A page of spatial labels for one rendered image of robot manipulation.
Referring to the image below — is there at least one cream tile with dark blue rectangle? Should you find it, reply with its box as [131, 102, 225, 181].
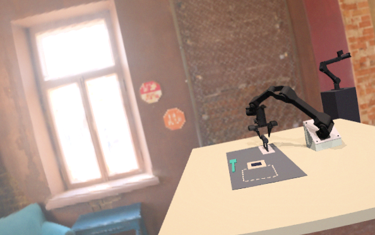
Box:
[247, 160, 266, 169]

